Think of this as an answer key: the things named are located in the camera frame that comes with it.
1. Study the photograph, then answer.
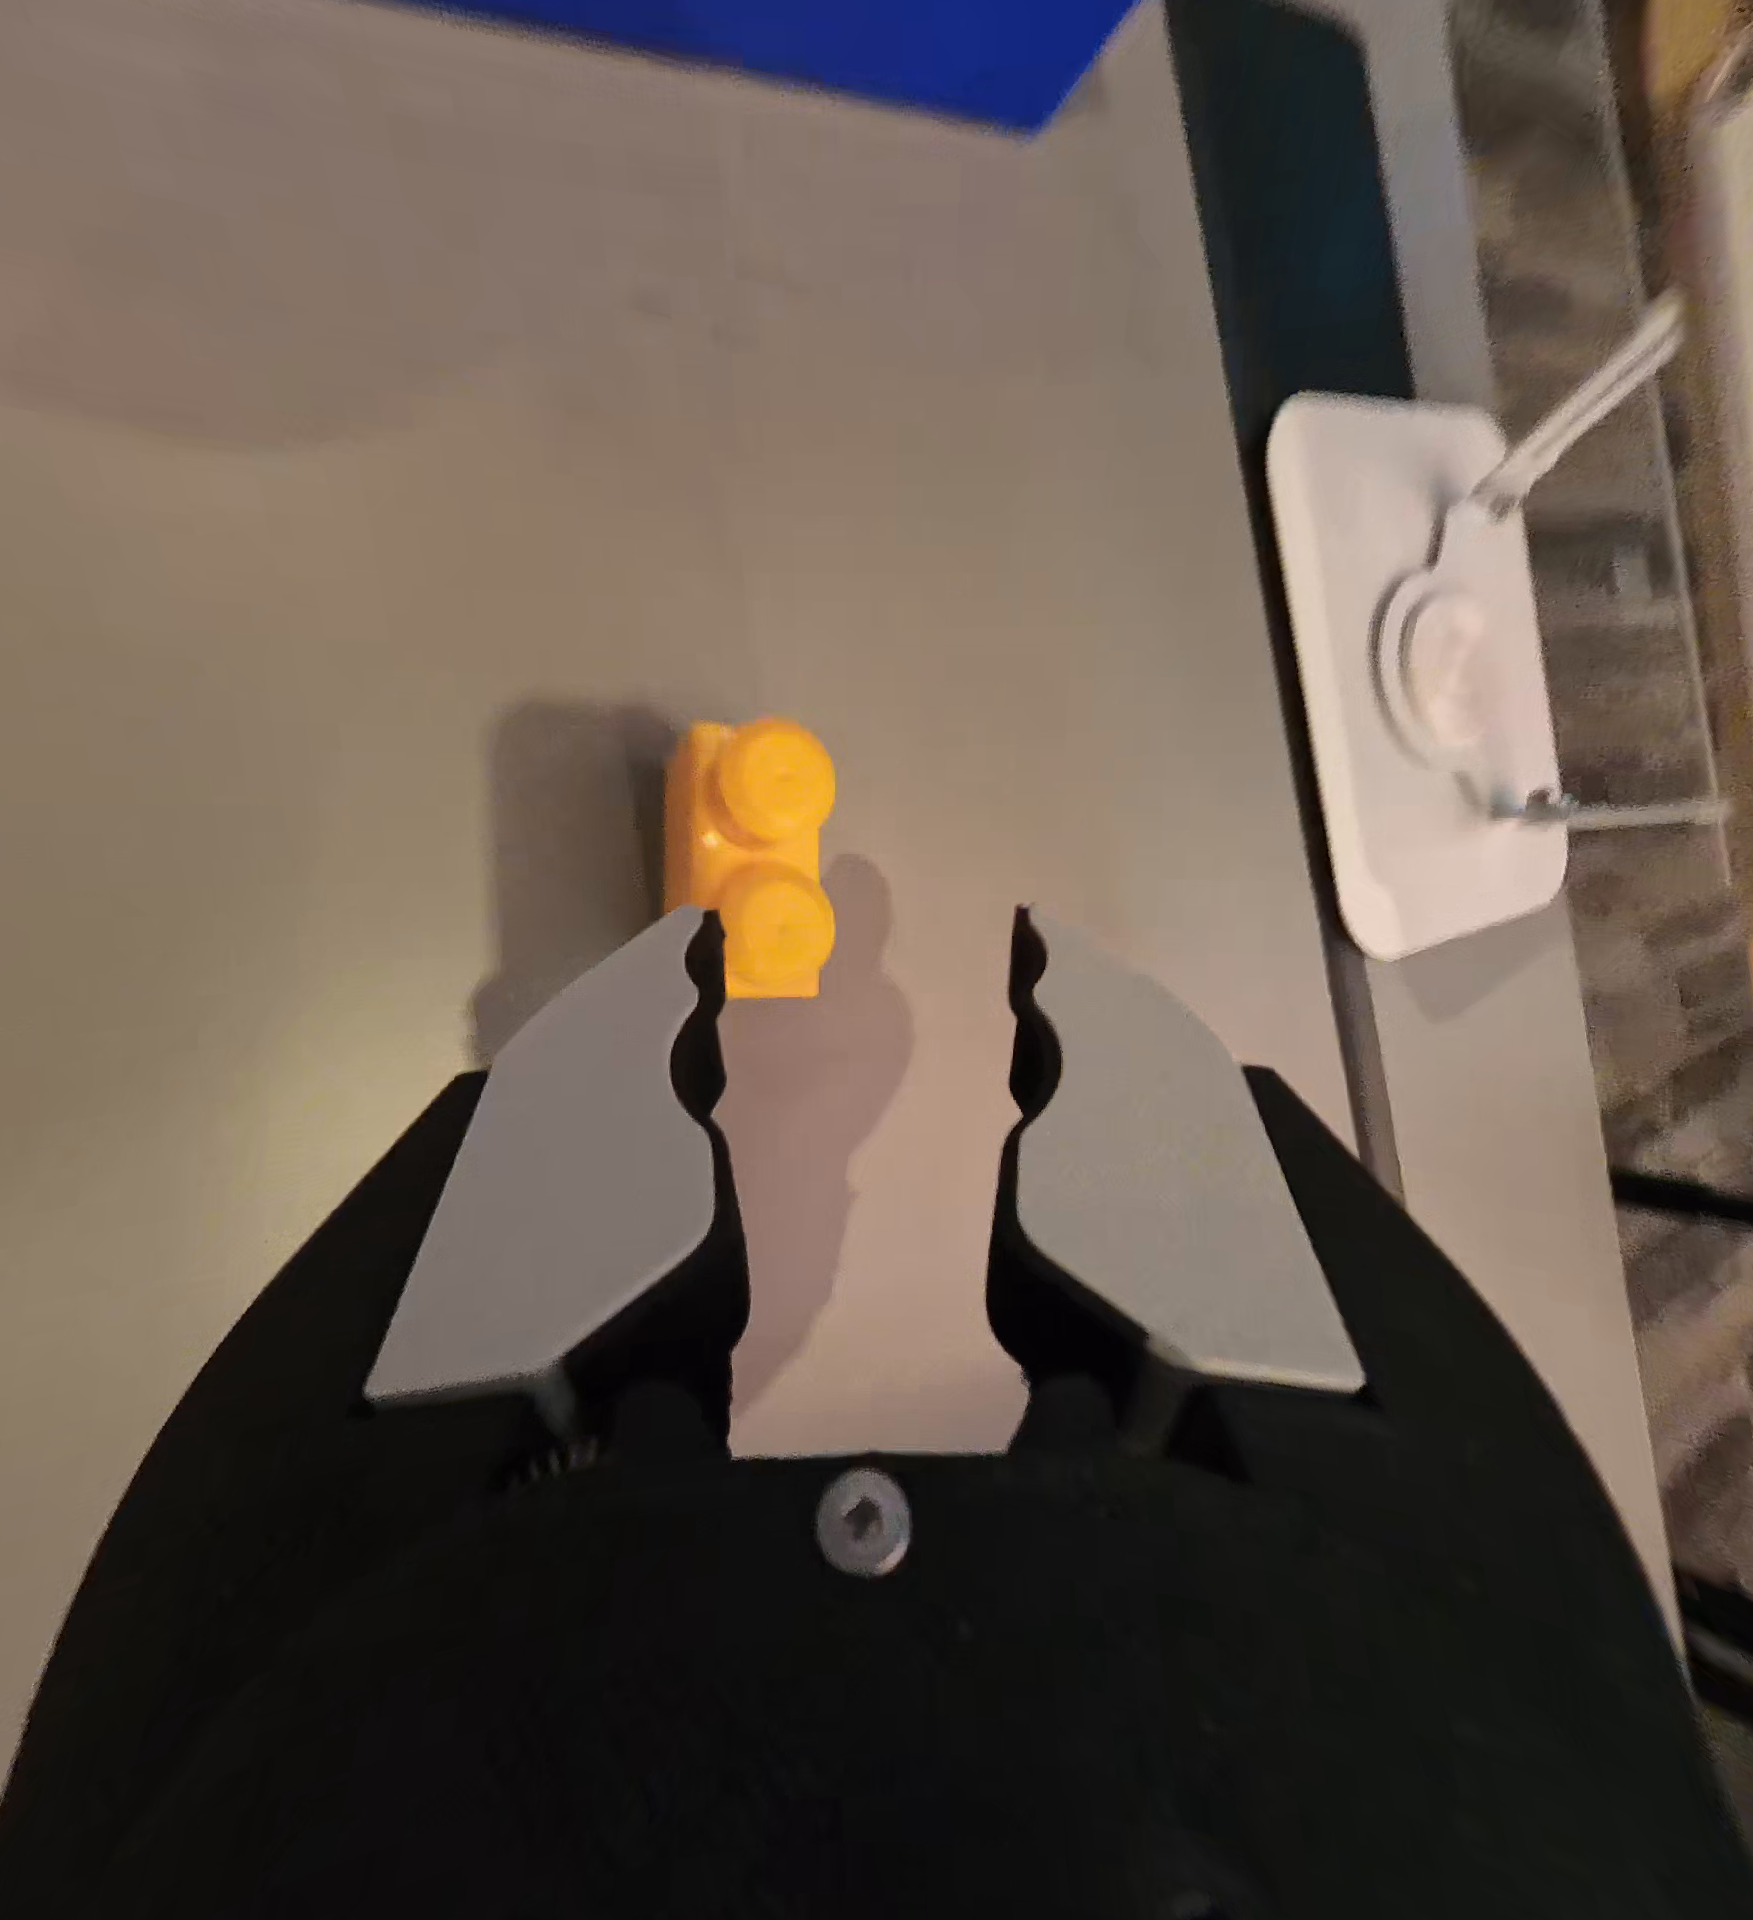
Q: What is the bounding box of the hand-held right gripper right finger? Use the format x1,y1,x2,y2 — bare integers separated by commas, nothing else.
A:
983,902,1368,1453

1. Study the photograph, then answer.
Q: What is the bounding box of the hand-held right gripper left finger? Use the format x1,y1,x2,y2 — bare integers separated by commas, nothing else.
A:
363,902,751,1439

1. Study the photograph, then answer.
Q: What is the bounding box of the blue plastic bin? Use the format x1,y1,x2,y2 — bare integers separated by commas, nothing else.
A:
410,0,1154,137

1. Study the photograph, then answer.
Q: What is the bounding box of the white stand base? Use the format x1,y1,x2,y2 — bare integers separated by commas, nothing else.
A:
1267,292,1692,965

